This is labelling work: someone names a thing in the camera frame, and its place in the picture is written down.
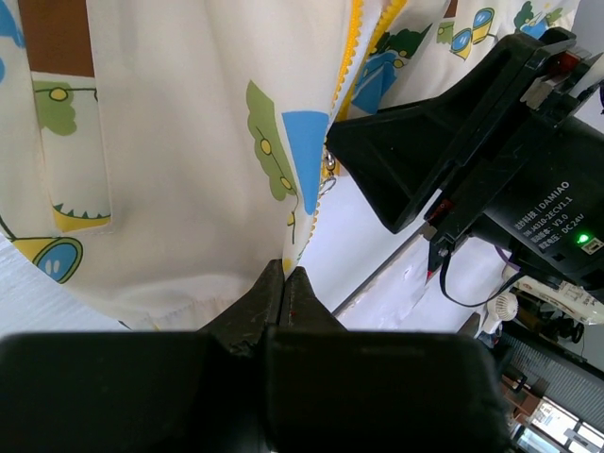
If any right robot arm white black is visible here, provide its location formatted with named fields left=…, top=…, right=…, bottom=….
left=327, top=27, right=603, bottom=322

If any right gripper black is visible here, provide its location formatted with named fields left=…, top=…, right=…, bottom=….
left=327, top=27, right=603, bottom=288

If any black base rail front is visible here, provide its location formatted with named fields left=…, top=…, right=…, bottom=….
left=332, top=231, right=427, bottom=321

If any metal zipper slider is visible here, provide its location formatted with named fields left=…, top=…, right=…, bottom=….
left=319, top=148, right=340, bottom=197

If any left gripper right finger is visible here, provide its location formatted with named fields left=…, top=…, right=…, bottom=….
left=263, top=266, right=510, bottom=452

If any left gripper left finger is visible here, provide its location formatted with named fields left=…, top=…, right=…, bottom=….
left=1, top=260, right=284, bottom=452

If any cream dinosaur print yellow-hood jacket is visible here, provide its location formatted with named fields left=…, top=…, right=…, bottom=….
left=1, top=1, right=579, bottom=330

